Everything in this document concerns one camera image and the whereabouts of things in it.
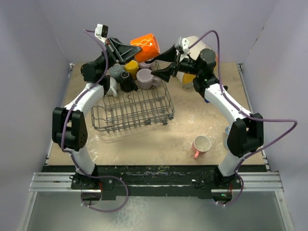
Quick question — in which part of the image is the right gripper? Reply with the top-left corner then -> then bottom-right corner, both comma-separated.
151,44 -> 202,83

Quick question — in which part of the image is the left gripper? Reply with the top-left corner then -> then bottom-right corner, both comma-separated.
96,38 -> 141,74

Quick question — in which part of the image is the yellow mug black handle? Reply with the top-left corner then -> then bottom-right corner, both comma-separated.
124,60 -> 139,79

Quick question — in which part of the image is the orange mug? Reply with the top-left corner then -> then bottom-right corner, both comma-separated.
130,33 -> 160,63

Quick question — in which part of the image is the purple mug black handle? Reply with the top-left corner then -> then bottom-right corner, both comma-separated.
139,60 -> 154,69

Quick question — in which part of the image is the lavender mug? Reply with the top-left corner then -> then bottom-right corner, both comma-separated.
136,69 -> 161,90

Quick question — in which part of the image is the white mug black handle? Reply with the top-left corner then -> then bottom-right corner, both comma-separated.
119,71 -> 138,92

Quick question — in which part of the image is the pink mug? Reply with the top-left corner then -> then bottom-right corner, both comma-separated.
192,135 -> 211,159

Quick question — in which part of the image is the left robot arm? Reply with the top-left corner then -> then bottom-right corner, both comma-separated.
52,38 -> 142,189

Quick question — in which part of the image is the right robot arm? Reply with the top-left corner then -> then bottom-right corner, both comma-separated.
152,47 -> 264,188

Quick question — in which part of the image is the white round drawer cabinet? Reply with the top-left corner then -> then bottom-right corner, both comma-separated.
176,36 -> 219,89

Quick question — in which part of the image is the light blue mug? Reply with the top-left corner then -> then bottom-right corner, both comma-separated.
223,126 -> 231,150

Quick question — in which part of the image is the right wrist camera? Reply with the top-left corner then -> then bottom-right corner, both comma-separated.
174,37 -> 190,54

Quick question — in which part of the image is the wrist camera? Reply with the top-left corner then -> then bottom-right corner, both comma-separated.
94,24 -> 109,42
174,37 -> 190,54

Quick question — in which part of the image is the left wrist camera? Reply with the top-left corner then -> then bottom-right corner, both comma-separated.
94,24 -> 109,42

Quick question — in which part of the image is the grey wire dish rack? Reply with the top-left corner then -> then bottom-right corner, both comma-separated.
91,81 -> 175,133

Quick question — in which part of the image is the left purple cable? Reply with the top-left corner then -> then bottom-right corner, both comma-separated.
61,29 -> 129,213

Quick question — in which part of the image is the purple cable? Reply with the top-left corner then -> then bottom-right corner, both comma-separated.
187,29 -> 298,208
61,29 -> 129,213

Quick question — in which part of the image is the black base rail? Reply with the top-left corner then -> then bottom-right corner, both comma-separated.
69,165 -> 242,200

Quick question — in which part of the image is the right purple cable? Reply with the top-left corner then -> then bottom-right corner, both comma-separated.
187,29 -> 298,208

